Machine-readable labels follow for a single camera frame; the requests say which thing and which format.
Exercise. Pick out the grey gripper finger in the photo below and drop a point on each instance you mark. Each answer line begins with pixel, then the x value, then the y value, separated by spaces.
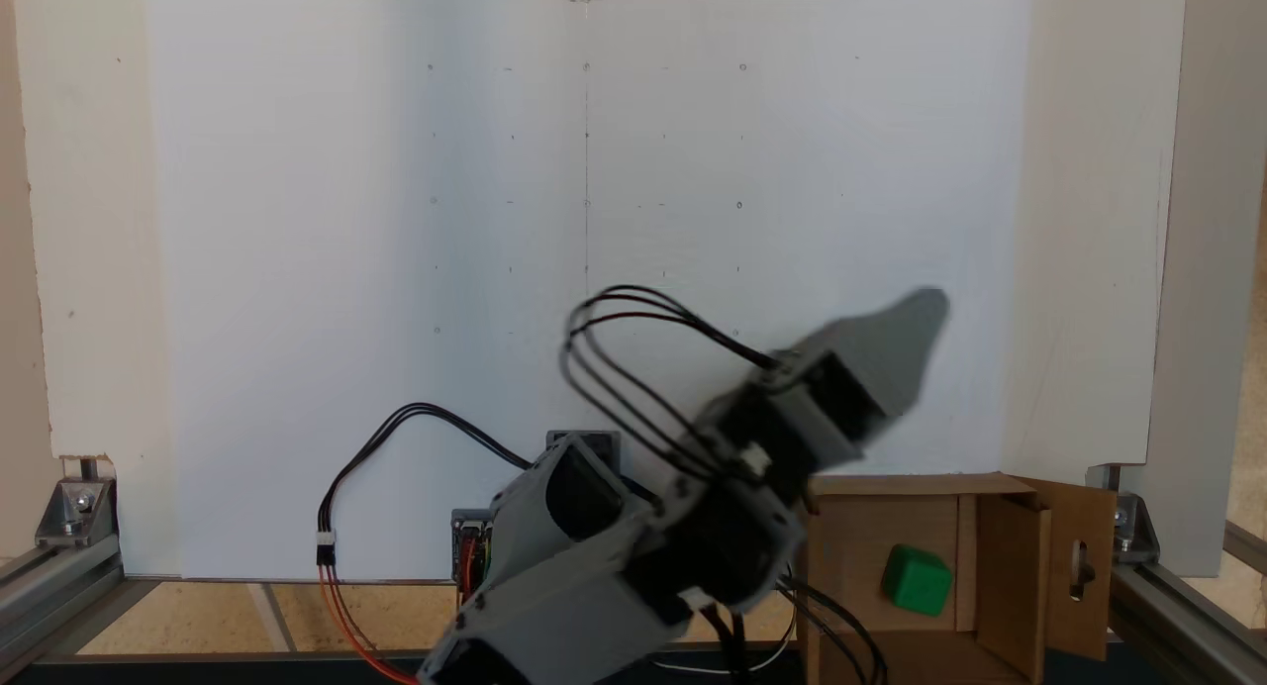
pixel 901 343

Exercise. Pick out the green dice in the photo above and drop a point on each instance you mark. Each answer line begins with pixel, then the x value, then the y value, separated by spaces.
pixel 916 581

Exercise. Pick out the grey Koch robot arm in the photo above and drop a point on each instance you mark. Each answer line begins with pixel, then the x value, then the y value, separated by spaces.
pixel 554 606

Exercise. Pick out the brown cardboard box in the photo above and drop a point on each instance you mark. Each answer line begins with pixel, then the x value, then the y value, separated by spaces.
pixel 1010 566

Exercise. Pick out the blue circuit board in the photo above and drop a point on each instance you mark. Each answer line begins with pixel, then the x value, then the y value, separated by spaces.
pixel 460 527

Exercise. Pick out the white paper sheet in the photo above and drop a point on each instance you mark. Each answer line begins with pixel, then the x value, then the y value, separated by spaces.
pixel 297 269

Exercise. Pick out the white backing board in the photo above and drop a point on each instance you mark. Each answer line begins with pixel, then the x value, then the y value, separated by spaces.
pixel 89 269

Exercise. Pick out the metal corner bracket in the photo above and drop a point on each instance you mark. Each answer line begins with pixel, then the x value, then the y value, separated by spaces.
pixel 1138 537
pixel 74 512

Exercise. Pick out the aluminium frame rail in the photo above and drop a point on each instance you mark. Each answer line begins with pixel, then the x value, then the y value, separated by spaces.
pixel 1168 616
pixel 49 586
pixel 1245 546

